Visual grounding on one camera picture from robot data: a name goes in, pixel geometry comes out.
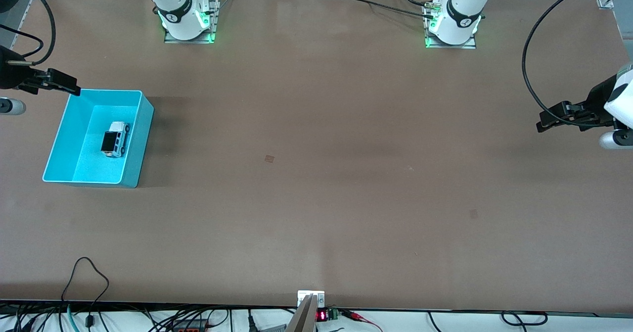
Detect white jeep toy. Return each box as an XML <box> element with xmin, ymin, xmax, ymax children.
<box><xmin>100</xmin><ymin>121</ymin><xmax>131</xmax><ymax>159</ymax></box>

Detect blue plastic bin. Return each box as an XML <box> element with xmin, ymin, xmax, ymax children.
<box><xmin>42</xmin><ymin>90</ymin><xmax>154</xmax><ymax>189</ymax></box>

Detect grey aluminium beam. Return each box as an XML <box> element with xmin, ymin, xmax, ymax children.
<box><xmin>285</xmin><ymin>295</ymin><xmax>318</xmax><ymax>332</ymax></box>

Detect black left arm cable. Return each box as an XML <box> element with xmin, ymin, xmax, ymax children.
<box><xmin>522</xmin><ymin>0</ymin><xmax>616</xmax><ymax>129</ymax></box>

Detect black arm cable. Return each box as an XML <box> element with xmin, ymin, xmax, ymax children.
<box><xmin>522</xmin><ymin>0</ymin><xmax>616</xmax><ymax>129</ymax></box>
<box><xmin>0</xmin><ymin>0</ymin><xmax>56</xmax><ymax>66</ymax></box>

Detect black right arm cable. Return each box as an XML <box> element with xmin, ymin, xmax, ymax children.
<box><xmin>0</xmin><ymin>0</ymin><xmax>56</xmax><ymax>66</ymax></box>

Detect thin black looped cable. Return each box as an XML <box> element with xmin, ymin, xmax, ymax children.
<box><xmin>60</xmin><ymin>257</ymin><xmax>110</xmax><ymax>329</ymax></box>

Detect black coiled cable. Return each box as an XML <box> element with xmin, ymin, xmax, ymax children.
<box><xmin>500</xmin><ymin>311</ymin><xmax>548</xmax><ymax>327</ymax></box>

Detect black base connector cable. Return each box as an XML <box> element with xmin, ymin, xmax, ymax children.
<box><xmin>341</xmin><ymin>0</ymin><xmax>438</xmax><ymax>21</ymax></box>

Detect red clip lead wire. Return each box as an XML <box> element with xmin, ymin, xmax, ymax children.
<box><xmin>341</xmin><ymin>310</ymin><xmax>384</xmax><ymax>332</ymax></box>

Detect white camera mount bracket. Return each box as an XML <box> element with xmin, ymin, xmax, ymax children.
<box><xmin>297</xmin><ymin>290</ymin><xmax>325</xmax><ymax>308</ymax></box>

